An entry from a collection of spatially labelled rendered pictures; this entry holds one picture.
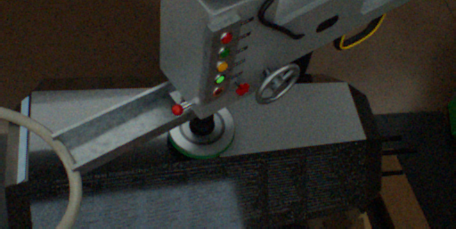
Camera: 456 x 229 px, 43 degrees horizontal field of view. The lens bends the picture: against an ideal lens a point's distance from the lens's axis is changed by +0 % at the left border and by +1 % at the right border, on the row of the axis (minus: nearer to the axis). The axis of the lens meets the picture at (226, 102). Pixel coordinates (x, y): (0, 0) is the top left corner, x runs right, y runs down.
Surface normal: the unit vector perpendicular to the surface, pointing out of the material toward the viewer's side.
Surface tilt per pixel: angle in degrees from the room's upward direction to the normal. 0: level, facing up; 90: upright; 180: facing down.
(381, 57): 0
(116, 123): 2
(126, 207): 45
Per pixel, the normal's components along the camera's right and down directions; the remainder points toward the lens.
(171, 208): 0.22, 0.17
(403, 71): 0.11, -0.57
